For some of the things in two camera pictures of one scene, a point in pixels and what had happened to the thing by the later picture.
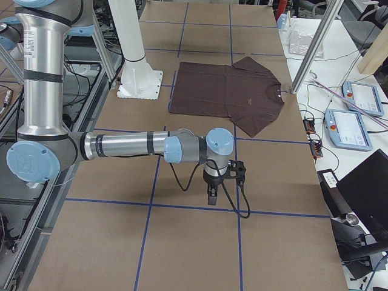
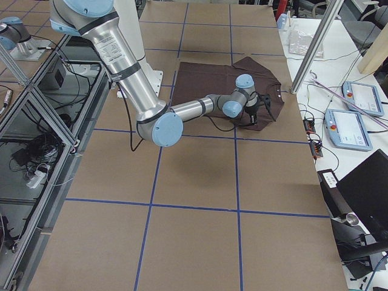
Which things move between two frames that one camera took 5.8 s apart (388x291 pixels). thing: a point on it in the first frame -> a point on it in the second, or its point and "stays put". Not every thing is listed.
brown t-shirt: (245, 93) stays put
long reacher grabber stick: (353, 104) stays put
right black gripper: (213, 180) -> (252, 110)
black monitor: (366, 188) stays put
